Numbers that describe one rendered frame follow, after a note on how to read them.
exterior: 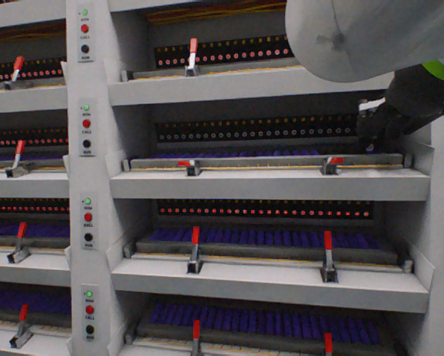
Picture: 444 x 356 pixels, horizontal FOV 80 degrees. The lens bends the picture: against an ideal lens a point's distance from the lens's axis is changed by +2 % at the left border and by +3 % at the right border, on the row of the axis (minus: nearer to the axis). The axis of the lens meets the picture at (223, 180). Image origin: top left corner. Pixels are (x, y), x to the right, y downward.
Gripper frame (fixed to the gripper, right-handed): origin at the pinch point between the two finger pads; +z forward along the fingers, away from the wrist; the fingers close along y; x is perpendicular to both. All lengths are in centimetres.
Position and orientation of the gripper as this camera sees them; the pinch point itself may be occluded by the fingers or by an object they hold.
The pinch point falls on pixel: (373, 137)
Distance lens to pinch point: 60.6
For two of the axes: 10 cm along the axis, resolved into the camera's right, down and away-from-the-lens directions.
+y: 9.8, -0.1, -1.9
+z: 1.8, 2.1, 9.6
